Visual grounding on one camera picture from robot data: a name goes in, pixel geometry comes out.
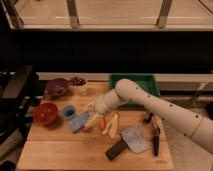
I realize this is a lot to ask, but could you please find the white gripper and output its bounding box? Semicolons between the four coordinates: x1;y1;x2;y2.
84;90;120;130

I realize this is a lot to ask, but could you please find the blue sponge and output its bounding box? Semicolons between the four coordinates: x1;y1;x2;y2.
68;112;90;133

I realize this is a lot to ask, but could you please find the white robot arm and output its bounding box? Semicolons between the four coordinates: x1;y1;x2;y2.
91;79;213;154

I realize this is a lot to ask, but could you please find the purple bowl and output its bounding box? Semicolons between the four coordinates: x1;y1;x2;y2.
45;78;69;97

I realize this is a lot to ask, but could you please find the red bowl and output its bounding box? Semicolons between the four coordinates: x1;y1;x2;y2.
33;103;58;126

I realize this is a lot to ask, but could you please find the orange carrot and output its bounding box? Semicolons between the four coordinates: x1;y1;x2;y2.
99;117;106;130

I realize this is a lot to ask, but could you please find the blue cup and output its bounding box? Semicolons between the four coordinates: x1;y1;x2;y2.
62;105;76;120

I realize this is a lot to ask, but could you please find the white cup with dark contents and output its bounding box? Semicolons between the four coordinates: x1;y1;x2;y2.
70;76;87;94

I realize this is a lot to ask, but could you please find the green plastic tray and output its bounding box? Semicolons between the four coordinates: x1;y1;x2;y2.
109;73;160;108

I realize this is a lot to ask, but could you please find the black equipment stand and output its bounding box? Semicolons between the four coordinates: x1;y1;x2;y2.
0;64;43;158

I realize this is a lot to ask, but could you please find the grey cleaver with black handle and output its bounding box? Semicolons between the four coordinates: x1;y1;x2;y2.
105;126;149;161

